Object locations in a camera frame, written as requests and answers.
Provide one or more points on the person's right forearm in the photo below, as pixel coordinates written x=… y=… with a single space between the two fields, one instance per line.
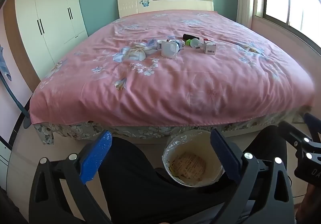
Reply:
x=311 y=209

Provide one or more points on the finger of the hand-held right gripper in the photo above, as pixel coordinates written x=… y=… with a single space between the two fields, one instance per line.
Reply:
x=288 y=130
x=311 y=125

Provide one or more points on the small white carton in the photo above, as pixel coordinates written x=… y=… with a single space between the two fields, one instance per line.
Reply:
x=159 y=44

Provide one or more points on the white bin with plastic liner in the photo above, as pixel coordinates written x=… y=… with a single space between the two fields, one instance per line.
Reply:
x=190 y=143

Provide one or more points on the person's right leg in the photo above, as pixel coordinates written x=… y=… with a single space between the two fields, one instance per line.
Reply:
x=270 y=143

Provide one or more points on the black cylinder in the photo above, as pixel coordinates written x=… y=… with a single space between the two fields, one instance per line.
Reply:
x=189 y=36

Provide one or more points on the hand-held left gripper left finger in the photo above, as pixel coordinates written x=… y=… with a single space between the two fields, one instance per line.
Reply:
x=96 y=158

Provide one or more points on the cream bed headboard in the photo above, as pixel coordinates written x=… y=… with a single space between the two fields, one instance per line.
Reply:
x=175 y=0

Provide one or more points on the white square plastic piece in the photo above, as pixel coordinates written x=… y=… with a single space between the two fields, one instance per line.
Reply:
x=169 y=49

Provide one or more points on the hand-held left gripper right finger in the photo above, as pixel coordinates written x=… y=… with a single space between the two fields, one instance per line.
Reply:
x=224 y=156

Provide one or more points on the clear plastic cup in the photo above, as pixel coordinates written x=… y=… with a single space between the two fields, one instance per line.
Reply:
x=196 y=42

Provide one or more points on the white printed carton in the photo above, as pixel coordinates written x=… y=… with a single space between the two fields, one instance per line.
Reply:
x=210 y=47

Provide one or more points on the blue coat stand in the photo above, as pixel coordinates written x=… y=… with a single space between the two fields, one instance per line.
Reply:
x=12 y=98

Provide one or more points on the green toy block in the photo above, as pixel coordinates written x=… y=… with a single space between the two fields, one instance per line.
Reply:
x=188 y=43

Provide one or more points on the blue towel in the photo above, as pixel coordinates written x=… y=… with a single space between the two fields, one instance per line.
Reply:
x=3 y=63

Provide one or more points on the white wardrobe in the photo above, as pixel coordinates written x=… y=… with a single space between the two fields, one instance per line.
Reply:
x=50 y=13

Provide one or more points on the pink floral bedspread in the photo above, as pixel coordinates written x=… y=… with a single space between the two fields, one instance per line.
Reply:
x=175 y=88

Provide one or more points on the grey floral bed skirt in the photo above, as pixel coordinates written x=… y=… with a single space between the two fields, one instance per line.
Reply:
x=75 y=130

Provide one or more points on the white blue carton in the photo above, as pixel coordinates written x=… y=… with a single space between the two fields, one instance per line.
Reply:
x=180 y=43

